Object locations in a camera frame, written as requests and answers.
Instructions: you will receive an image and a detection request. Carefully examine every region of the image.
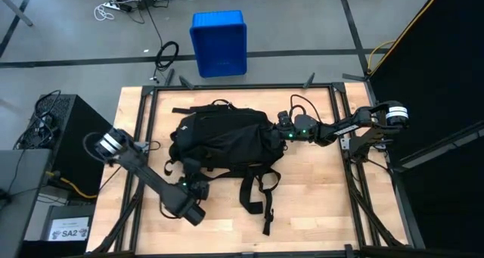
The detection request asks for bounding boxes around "black storage box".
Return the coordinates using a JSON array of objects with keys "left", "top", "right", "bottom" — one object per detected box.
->
[{"left": 20, "top": 204, "right": 96, "bottom": 258}]

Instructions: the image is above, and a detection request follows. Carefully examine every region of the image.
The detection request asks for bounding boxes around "black metal table frame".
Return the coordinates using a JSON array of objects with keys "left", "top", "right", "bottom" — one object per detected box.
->
[{"left": 86, "top": 82, "right": 427, "bottom": 258}]

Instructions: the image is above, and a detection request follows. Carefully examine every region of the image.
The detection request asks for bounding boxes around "blue plastic bin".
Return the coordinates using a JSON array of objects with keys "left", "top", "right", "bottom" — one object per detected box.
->
[{"left": 189, "top": 10, "right": 248, "bottom": 79}]

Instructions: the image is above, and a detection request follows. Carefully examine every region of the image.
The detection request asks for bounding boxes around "white cable with power strip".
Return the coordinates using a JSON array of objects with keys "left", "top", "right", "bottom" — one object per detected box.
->
[{"left": 93, "top": 0, "right": 126, "bottom": 22}]

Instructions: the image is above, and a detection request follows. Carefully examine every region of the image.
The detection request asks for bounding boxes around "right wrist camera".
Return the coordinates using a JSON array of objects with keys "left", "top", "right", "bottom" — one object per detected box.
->
[{"left": 278, "top": 110, "right": 295, "bottom": 127}]

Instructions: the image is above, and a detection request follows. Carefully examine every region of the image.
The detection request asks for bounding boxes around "yellow floor cable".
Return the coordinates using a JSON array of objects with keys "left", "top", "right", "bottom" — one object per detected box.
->
[{"left": 365, "top": 39, "right": 396, "bottom": 76}]

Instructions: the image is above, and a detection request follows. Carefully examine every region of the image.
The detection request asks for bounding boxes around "yellow cable at tower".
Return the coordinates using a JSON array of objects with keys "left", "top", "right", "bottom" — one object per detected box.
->
[{"left": 45, "top": 169, "right": 98, "bottom": 200}]

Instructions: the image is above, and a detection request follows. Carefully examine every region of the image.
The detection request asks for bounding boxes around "black computer tower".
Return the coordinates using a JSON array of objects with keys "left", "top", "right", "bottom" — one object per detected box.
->
[{"left": 28, "top": 94, "right": 113, "bottom": 198}]

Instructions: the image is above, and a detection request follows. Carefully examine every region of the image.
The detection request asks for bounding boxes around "black backpack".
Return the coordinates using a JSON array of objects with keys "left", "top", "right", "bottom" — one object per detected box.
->
[{"left": 163, "top": 98, "right": 288, "bottom": 237}]

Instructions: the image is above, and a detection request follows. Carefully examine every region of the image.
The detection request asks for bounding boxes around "black partition with yellow edge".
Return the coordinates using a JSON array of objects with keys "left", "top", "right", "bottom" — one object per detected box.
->
[{"left": 368, "top": 0, "right": 484, "bottom": 258}]

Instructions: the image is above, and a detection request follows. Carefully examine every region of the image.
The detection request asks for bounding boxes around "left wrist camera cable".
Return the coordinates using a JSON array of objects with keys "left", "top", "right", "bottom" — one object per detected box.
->
[{"left": 158, "top": 200, "right": 181, "bottom": 220}]

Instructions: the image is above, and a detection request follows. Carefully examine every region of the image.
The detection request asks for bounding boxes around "black coiled cable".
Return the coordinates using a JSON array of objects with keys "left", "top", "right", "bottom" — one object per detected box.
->
[{"left": 152, "top": 40, "right": 181, "bottom": 82}]

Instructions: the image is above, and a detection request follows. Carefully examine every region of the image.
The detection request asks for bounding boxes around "grey table leg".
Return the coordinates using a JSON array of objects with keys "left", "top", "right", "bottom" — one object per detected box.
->
[{"left": 0, "top": 0, "right": 35, "bottom": 27}]

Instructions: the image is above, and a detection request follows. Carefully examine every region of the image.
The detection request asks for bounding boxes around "white SA2 label sign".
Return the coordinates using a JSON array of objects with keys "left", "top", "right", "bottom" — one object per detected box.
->
[{"left": 48, "top": 216, "right": 91, "bottom": 242}]

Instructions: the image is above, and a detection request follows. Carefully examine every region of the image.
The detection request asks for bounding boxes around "grey desk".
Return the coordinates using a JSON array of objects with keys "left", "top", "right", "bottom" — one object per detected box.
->
[{"left": 0, "top": 148, "right": 52, "bottom": 258}]

